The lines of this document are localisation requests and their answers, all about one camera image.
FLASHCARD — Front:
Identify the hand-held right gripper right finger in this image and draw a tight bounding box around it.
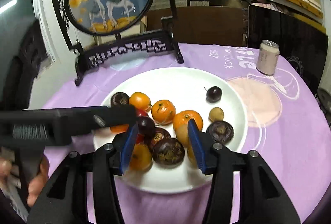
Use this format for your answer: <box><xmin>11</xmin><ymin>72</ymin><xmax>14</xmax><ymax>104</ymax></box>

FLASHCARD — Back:
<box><xmin>187</xmin><ymin>118</ymin><xmax>300</xmax><ymax>224</ymax></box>

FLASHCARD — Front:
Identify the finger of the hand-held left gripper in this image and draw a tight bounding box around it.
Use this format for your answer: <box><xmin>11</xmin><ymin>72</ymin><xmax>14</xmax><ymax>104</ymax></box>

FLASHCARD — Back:
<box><xmin>58</xmin><ymin>105</ymin><xmax>137</xmax><ymax>120</ymax></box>
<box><xmin>59</xmin><ymin>115</ymin><xmax>135</xmax><ymax>136</ymax></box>

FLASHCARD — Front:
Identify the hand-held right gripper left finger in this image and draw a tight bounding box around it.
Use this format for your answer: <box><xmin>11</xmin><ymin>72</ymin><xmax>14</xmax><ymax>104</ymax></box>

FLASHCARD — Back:
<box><xmin>27</xmin><ymin>122</ymin><xmax>139</xmax><ymax>224</ymax></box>

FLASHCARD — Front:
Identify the orange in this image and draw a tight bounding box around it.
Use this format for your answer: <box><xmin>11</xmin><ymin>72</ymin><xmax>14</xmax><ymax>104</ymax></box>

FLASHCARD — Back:
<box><xmin>110</xmin><ymin>124</ymin><xmax>130</xmax><ymax>134</ymax></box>
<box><xmin>172</xmin><ymin>110</ymin><xmax>204</xmax><ymax>134</ymax></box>
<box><xmin>128</xmin><ymin>144</ymin><xmax>153</xmax><ymax>172</ymax></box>
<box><xmin>187</xmin><ymin>145</ymin><xmax>199</xmax><ymax>166</ymax></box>
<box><xmin>151</xmin><ymin>100</ymin><xmax>177</xmax><ymax>125</ymax></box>
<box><xmin>128</xmin><ymin>92</ymin><xmax>152</xmax><ymax>112</ymax></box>

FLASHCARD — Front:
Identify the brown mangosteen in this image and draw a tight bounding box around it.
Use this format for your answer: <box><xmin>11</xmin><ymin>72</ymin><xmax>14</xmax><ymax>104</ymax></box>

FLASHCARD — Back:
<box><xmin>152</xmin><ymin>138</ymin><xmax>186</xmax><ymax>168</ymax></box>
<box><xmin>111</xmin><ymin>92</ymin><xmax>130</xmax><ymax>108</ymax></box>
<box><xmin>206</xmin><ymin>120</ymin><xmax>234</xmax><ymax>144</ymax></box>
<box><xmin>144</xmin><ymin>127</ymin><xmax>171</xmax><ymax>149</ymax></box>

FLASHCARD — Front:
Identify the dark plum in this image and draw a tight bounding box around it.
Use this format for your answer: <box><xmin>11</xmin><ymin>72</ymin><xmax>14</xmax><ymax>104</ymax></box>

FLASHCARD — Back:
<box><xmin>204</xmin><ymin>86</ymin><xmax>223</xmax><ymax>103</ymax></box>
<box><xmin>137</xmin><ymin>116</ymin><xmax>156</xmax><ymax>136</ymax></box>

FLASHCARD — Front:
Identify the white oval plate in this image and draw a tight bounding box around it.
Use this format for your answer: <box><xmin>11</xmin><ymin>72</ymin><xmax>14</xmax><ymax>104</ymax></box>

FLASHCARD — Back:
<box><xmin>92</xmin><ymin>67</ymin><xmax>248</xmax><ymax>194</ymax></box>

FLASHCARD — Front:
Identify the person's left hand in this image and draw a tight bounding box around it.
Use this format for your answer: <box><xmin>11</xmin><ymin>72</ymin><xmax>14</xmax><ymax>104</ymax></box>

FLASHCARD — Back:
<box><xmin>0</xmin><ymin>155</ymin><xmax>50</xmax><ymax>207</ymax></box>

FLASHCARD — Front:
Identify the purple tablecloth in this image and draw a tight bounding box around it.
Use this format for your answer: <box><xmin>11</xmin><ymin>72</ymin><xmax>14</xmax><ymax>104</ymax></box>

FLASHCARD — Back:
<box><xmin>41</xmin><ymin>42</ymin><xmax>331</xmax><ymax>224</ymax></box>

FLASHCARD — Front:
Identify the pale drink can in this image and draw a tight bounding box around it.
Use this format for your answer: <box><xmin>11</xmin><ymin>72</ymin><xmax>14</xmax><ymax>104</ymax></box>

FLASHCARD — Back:
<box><xmin>256</xmin><ymin>40</ymin><xmax>280</xmax><ymax>76</ymax></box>

